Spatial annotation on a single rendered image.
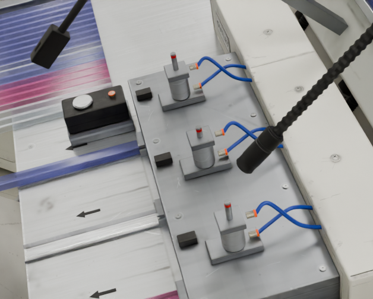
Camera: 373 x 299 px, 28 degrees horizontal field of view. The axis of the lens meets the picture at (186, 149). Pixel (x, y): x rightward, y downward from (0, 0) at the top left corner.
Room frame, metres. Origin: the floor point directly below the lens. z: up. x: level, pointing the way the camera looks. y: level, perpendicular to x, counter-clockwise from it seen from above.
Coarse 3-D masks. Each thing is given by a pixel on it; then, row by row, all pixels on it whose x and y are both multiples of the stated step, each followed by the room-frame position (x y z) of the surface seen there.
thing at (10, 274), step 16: (0, 208) 1.10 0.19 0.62; (16, 208) 1.13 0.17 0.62; (0, 224) 1.06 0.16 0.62; (16, 224) 1.09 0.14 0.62; (0, 240) 1.03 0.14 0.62; (16, 240) 1.06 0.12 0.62; (0, 256) 1.00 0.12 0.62; (16, 256) 1.03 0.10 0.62; (0, 272) 0.97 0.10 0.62; (16, 272) 1.00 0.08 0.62; (0, 288) 0.94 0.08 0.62; (16, 288) 0.97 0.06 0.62
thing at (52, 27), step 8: (48, 32) 0.67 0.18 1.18; (56, 32) 0.67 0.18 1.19; (40, 40) 0.68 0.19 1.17; (48, 40) 0.67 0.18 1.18; (56, 40) 0.67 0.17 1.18; (64, 40) 0.68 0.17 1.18; (40, 48) 0.67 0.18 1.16; (48, 48) 0.67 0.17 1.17; (56, 48) 0.68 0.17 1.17; (32, 56) 0.67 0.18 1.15; (40, 56) 0.67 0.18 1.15; (48, 56) 0.68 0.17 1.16; (56, 56) 0.68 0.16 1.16; (40, 64) 0.67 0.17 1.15; (48, 64) 0.68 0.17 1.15
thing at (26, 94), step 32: (64, 0) 1.01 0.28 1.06; (0, 32) 0.94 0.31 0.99; (32, 32) 0.94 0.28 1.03; (96, 32) 0.95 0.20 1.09; (0, 64) 0.88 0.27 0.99; (32, 64) 0.88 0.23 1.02; (64, 64) 0.89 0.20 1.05; (96, 64) 0.89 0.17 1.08; (0, 96) 0.82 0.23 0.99; (32, 96) 0.83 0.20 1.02; (64, 96) 0.83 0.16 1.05; (0, 128) 0.77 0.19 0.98
